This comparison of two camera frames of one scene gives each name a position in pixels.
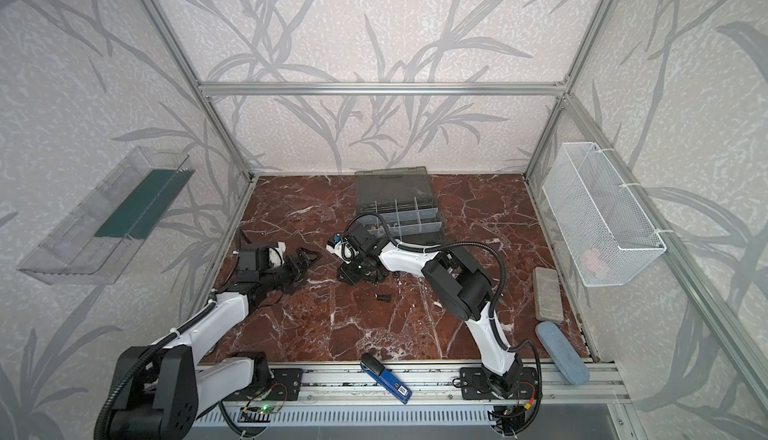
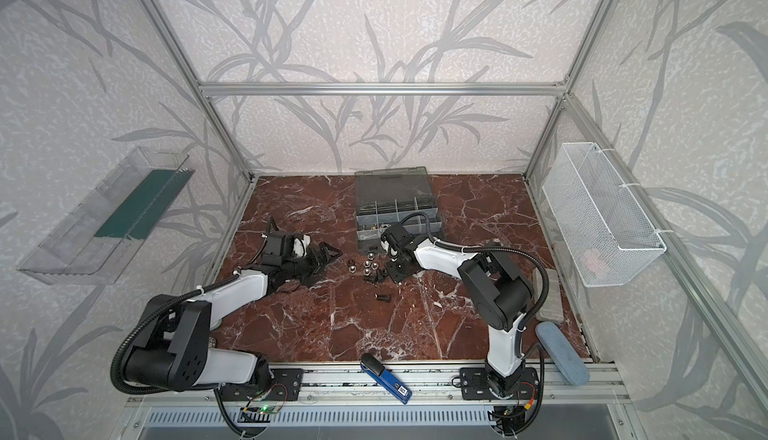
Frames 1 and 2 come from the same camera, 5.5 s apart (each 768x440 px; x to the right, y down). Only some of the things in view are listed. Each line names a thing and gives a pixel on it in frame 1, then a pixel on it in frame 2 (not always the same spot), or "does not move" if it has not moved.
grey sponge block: (548, 295) does not move
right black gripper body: (351, 269) → (395, 266)
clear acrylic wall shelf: (92, 243) does not move
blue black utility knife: (387, 378) does not move
